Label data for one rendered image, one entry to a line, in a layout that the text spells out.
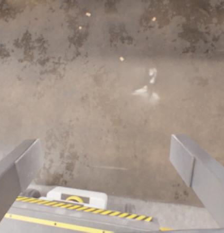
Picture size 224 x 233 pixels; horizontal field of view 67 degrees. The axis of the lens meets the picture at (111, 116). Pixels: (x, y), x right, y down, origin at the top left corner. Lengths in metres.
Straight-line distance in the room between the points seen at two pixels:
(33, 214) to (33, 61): 0.79
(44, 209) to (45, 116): 0.50
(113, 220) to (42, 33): 1.03
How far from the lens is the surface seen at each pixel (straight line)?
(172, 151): 0.17
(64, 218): 0.66
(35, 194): 0.97
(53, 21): 1.20
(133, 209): 0.82
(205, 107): 0.96
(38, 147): 0.17
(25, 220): 0.72
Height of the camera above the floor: 0.89
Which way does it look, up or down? 80 degrees down
